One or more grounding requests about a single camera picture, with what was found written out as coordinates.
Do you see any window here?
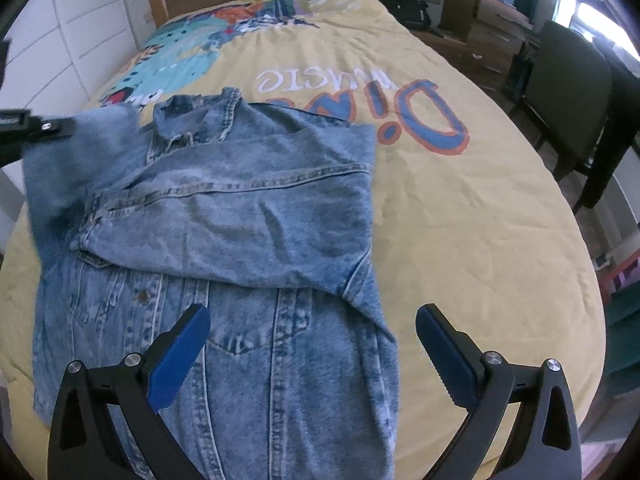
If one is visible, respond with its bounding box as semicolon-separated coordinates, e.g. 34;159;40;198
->
556;0;640;58

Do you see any yellow printed bed sheet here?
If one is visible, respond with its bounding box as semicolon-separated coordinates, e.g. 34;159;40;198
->
0;0;609;480

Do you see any brown cardboard box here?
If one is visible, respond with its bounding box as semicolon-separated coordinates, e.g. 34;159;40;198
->
440;0;482;42

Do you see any blue denim jacket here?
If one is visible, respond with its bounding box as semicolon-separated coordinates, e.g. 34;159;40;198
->
22;86;401;480

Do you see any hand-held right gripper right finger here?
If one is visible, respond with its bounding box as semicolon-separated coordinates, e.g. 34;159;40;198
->
416;303;584;480

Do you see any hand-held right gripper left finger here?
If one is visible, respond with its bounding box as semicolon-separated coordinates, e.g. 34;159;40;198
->
47;304;212;480

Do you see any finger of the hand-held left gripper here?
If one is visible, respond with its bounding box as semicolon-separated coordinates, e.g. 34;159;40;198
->
0;109;77;165

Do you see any dark green chair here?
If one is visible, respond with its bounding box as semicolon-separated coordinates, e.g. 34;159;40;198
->
504;20;614;177

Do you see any white wardrobe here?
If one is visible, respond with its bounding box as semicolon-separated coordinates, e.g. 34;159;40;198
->
0;0;152;113

